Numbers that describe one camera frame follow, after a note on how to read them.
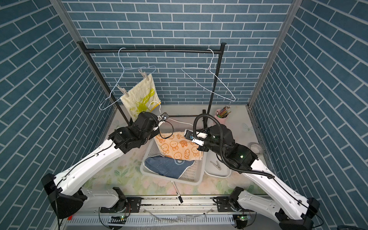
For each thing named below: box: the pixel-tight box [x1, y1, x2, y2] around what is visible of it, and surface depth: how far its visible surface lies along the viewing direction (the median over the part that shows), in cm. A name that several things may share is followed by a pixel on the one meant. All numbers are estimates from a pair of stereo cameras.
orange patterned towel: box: [153, 131, 203, 161], surface depth 84 cm
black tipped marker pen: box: [171, 180, 184, 204], surface depth 78 cm
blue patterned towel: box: [143, 154, 196, 179], surface depth 83 cm
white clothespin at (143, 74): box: [137, 69, 150, 81], surface depth 81 cm
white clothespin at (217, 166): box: [209, 160, 222, 171], surface depth 88 cm
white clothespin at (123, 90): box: [115, 84, 130, 98], surface depth 72 cm
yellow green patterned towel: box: [120, 73, 161, 123], surface depth 84 cm
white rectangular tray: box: [204, 149, 232, 179], surface depth 88 cm
